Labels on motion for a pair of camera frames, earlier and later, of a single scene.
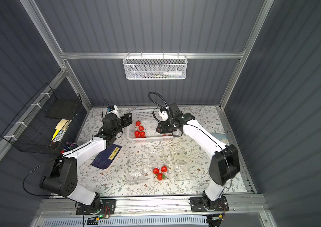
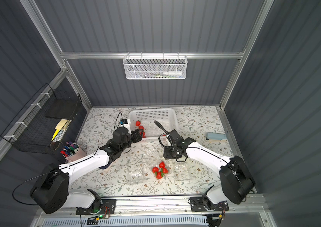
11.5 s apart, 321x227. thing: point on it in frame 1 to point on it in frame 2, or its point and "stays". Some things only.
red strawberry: x=159 y=176 stays
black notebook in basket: x=61 y=109 stays
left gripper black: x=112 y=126 to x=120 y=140
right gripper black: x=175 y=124 to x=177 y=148
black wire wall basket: x=45 y=122 stays
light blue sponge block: x=220 y=136 stays
